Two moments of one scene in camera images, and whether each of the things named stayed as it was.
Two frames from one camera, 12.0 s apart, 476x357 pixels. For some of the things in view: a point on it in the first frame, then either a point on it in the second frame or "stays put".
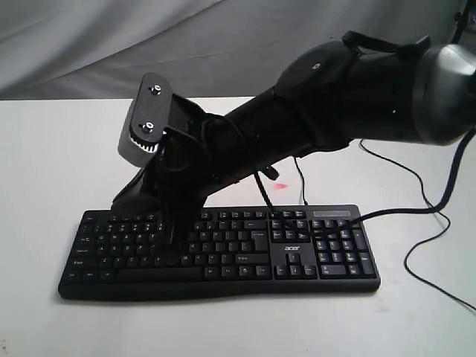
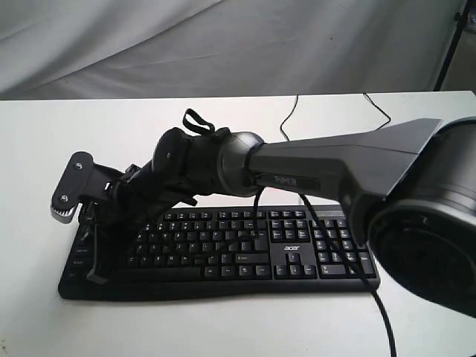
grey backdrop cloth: (96, 50) stays put
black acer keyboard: (278, 248) stays put
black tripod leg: (461, 18) stays put
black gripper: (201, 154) -> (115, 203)
